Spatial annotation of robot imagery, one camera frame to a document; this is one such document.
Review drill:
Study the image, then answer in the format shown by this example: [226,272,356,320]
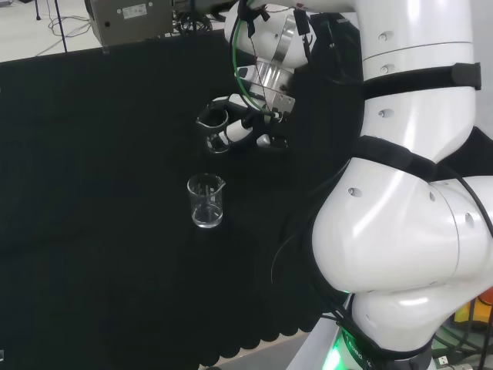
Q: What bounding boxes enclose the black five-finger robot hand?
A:
[200,94,296,154]

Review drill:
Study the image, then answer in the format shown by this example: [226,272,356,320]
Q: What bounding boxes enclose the small clear glass beaker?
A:
[195,106,232,155]

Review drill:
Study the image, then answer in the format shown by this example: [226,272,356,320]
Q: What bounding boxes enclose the clear glass beaker with spout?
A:
[186,173,226,230]

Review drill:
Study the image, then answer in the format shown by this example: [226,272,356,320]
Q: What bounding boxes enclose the black table cloth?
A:
[0,29,493,369]

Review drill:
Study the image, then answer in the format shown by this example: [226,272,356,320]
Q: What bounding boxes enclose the grey metal case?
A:
[84,0,175,45]

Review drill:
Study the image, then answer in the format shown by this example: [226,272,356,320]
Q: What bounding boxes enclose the black tripod leg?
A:
[52,0,69,54]

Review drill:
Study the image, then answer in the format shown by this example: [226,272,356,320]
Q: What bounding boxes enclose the yellow stop button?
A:
[453,294,493,333]

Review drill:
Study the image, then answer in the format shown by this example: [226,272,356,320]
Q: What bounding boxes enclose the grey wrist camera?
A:
[256,133,288,150]

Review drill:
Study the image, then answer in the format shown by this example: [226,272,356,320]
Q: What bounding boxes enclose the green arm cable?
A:
[229,0,279,117]

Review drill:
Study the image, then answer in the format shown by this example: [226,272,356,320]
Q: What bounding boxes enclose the thin floor cable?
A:
[46,14,92,39]

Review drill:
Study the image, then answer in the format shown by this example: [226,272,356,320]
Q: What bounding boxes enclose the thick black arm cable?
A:
[454,175,493,243]

